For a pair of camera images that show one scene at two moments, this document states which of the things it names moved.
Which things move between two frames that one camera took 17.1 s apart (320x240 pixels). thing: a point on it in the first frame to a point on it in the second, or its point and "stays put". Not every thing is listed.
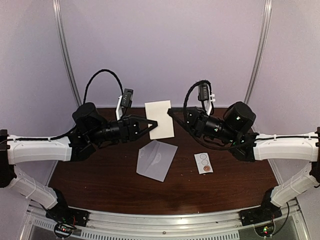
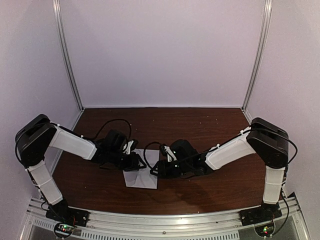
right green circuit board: x=265 y=231 stays put
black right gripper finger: x=174 y=111 to x=154 y=168
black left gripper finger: x=144 y=133 to x=131 y=169
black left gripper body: x=124 y=133 to x=127 y=163
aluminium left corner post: x=56 y=4 stays put
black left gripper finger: x=154 y=123 to x=142 y=161
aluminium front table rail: x=290 y=225 stays put
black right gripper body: x=198 y=125 to x=172 y=172
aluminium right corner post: x=267 y=13 stays put
